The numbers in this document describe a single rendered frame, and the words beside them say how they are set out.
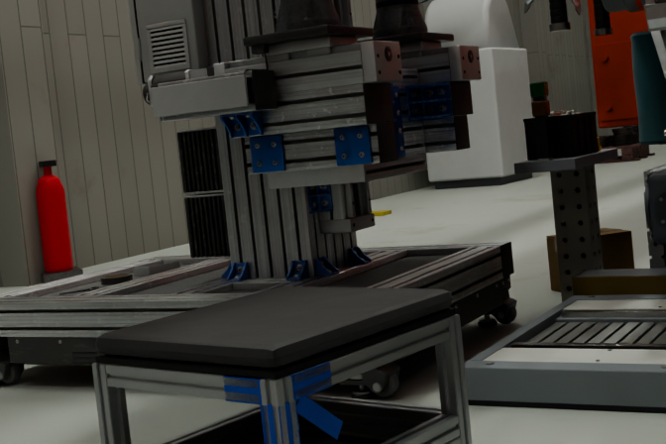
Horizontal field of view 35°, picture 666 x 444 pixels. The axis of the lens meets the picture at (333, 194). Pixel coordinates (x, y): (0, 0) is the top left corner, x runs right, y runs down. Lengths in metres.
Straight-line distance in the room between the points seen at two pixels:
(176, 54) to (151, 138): 3.56
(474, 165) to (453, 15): 1.28
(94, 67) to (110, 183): 0.65
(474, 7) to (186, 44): 6.47
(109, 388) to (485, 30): 7.68
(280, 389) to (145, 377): 0.24
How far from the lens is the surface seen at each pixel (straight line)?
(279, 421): 1.28
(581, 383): 2.14
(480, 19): 9.04
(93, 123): 5.98
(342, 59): 2.36
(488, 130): 8.91
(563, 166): 2.88
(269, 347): 1.28
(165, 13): 2.82
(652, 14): 2.19
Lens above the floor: 0.58
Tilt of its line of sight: 3 degrees down
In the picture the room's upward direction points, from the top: 6 degrees counter-clockwise
